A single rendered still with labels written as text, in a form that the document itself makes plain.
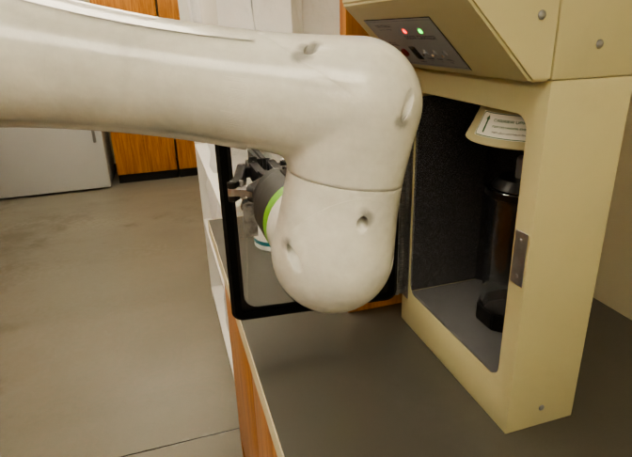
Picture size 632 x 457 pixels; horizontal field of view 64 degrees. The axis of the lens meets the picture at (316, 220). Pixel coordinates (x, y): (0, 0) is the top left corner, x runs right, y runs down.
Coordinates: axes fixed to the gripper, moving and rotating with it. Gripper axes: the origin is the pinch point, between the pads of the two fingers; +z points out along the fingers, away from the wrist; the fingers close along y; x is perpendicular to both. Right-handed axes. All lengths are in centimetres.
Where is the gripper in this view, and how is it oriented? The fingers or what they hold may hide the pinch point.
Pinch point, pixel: (257, 163)
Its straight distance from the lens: 77.6
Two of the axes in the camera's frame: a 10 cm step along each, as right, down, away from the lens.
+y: -9.5, 1.4, -2.7
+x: 0.3, 9.3, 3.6
